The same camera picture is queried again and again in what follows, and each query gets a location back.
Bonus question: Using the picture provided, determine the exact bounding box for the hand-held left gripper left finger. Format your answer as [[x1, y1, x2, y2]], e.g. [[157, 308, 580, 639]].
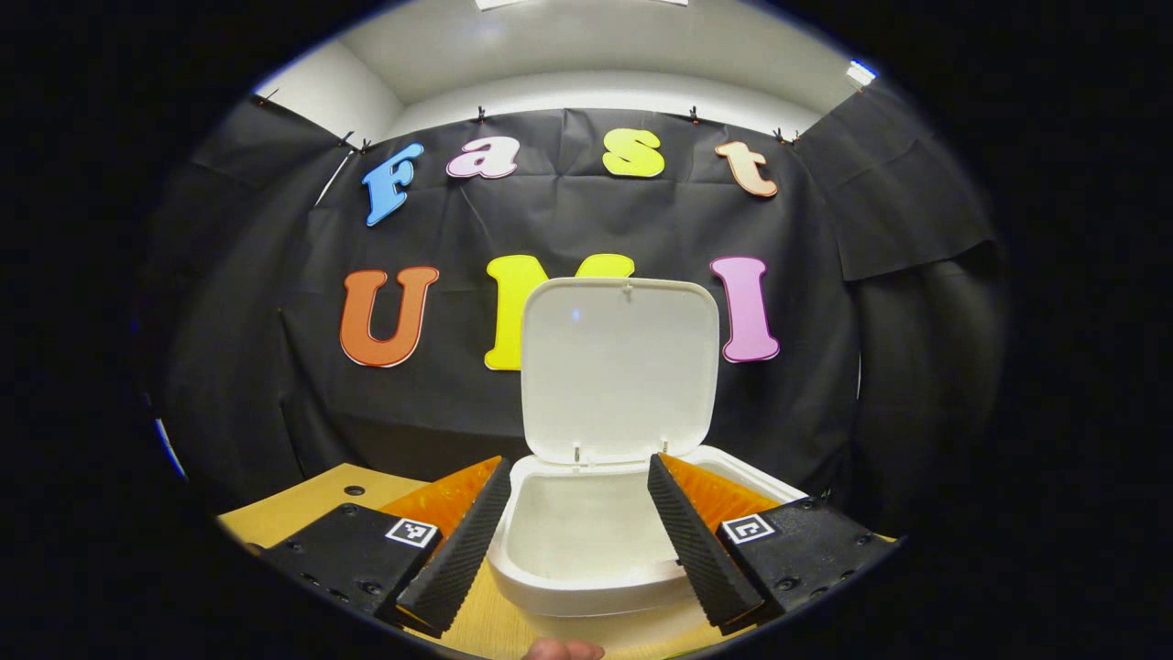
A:
[[259, 456, 512, 640]]

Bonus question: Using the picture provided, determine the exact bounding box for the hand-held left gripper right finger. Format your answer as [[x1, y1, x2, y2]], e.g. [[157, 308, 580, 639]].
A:
[[647, 452, 899, 636]]

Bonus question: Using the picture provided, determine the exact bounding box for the white desktop garbage bin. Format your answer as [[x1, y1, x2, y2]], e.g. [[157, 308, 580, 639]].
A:
[[486, 277, 807, 650]]

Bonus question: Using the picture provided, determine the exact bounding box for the wooden desktop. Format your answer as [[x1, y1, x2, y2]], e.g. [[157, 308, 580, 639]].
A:
[[218, 463, 904, 660]]

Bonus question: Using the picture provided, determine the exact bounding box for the black backdrop cloth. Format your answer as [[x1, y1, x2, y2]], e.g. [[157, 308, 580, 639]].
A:
[[151, 78, 1009, 542]]

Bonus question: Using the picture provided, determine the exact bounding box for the row of black cloth clips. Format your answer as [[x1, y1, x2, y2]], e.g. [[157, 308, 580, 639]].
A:
[[261, 89, 798, 152]]

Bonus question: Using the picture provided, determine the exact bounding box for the long ceiling light panel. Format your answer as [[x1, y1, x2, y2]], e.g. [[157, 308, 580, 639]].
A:
[[475, 0, 688, 10]]

